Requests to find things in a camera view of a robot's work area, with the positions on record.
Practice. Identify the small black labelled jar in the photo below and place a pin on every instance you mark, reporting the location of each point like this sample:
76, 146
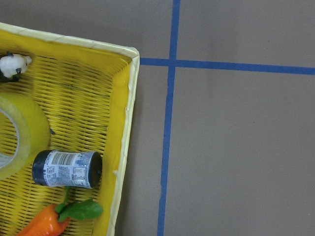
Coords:
56, 168

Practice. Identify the yellow woven plastic basket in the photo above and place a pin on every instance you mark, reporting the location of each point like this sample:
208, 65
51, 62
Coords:
87, 91

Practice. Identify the yellow clear tape roll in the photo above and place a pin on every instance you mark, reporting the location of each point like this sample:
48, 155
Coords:
24, 132

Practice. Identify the toy panda figure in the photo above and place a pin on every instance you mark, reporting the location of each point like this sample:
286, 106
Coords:
12, 66

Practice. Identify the orange toy carrot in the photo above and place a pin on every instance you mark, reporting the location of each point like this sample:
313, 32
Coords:
54, 219

